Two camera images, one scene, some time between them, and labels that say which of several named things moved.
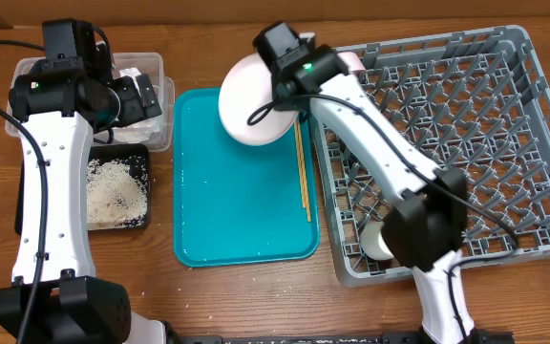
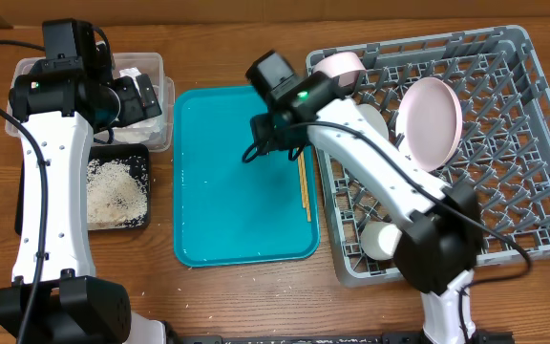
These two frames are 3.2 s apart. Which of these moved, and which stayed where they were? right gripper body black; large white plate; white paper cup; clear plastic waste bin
Moved: large white plate; right gripper body black
Stayed: clear plastic waste bin; white paper cup
